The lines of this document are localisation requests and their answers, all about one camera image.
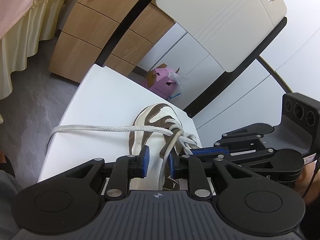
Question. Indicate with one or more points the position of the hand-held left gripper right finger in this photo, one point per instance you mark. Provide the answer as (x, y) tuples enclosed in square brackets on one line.
[(172, 165)]

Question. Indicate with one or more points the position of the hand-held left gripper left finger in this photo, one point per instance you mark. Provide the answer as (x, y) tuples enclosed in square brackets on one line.
[(145, 161)]

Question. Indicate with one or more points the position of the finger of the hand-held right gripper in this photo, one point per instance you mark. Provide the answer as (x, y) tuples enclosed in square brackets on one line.
[(210, 151), (250, 132)]

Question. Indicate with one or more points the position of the brown and white sneaker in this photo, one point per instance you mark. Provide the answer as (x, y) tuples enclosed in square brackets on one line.
[(150, 120)]

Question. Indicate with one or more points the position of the white shoelace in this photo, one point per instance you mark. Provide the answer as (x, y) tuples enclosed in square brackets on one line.
[(100, 128)]

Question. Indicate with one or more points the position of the person's right hand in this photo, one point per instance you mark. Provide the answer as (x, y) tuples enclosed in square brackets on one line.
[(313, 190)]

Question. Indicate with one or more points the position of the blue ribbon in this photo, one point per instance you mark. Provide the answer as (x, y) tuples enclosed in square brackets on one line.
[(176, 95)]

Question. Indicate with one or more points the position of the pink cardboard box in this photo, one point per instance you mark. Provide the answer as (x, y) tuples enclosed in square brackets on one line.
[(161, 82)]

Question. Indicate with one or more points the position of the white crumpled plastic bag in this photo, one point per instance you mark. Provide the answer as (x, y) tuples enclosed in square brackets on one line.
[(178, 77)]

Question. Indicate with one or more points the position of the wooden bedside cabinet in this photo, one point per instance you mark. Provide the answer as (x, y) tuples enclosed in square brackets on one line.
[(100, 25)]

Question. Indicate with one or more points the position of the person's grey trousers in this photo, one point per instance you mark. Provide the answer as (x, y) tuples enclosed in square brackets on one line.
[(8, 205)]

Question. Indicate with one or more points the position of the black curved wall trim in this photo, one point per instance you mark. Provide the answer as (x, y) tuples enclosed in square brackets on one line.
[(277, 75)]

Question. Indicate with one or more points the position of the white chair with black frame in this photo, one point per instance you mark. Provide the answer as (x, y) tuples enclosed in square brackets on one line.
[(105, 105)]

